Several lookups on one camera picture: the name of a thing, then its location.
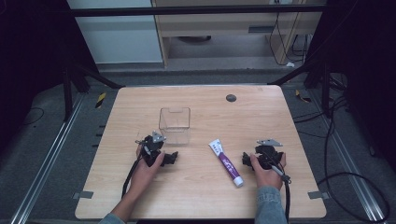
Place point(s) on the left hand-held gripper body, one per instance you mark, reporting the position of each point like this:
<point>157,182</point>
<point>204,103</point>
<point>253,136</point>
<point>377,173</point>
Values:
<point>152,148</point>

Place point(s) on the grey table bracket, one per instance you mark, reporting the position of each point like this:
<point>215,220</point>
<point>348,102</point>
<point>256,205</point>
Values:
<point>318,195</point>
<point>83,195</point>

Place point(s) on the clear plastic box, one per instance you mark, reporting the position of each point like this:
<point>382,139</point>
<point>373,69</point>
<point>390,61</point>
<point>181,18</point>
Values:
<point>175,126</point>

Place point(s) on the person's right hand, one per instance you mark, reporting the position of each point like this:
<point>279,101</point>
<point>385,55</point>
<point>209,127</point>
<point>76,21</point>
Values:
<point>269,178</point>

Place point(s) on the white cabinet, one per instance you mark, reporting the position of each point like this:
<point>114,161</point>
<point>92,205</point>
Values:
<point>118,37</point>

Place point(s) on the black metal stand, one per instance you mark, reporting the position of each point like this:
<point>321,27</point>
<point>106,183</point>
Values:
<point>67,93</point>
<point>325,90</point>

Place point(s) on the white plug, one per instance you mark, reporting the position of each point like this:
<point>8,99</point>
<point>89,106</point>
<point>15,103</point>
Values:
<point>290,64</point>

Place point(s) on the person's left hand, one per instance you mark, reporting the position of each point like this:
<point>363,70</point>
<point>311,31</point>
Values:
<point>144,175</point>

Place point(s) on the purple and white tube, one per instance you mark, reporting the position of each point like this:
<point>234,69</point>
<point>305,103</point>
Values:
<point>226,161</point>

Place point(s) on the black horizontal frame bar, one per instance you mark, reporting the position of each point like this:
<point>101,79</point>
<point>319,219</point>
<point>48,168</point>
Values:
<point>186,11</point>

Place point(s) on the aluminium floor rail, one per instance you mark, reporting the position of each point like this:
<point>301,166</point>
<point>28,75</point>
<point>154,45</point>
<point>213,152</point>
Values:
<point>46,161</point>
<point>351,165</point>

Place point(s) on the black curtain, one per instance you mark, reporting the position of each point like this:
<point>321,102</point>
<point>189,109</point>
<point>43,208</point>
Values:
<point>367,77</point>
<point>34,62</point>

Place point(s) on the yellow and black tape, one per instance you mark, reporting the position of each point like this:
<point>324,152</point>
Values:
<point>302,96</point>
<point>101,100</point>

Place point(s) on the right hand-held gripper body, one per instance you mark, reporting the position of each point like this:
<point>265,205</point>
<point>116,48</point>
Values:
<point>267,155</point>

